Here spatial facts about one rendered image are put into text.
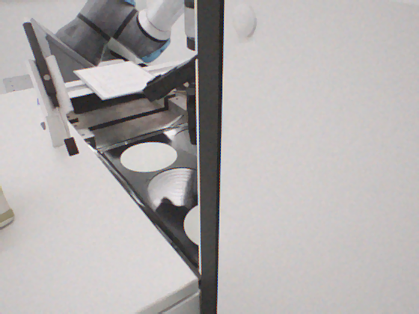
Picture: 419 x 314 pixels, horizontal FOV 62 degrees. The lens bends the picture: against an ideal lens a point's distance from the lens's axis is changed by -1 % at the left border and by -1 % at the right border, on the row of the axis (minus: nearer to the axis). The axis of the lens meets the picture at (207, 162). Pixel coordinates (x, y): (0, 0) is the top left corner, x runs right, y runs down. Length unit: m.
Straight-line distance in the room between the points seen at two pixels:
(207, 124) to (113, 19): 0.95
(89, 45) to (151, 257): 0.87
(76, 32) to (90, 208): 0.78
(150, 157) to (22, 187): 0.23
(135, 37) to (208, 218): 0.93
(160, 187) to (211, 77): 0.37
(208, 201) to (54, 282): 0.18
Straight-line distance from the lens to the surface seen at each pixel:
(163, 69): 0.91
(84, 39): 1.14
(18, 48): 3.43
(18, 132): 0.65
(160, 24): 1.11
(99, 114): 0.81
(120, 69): 0.89
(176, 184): 0.56
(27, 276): 0.38
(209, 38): 0.20
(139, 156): 0.64
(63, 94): 0.53
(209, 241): 0.28
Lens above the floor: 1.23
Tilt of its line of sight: 33 degrees down
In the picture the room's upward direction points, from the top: straight up
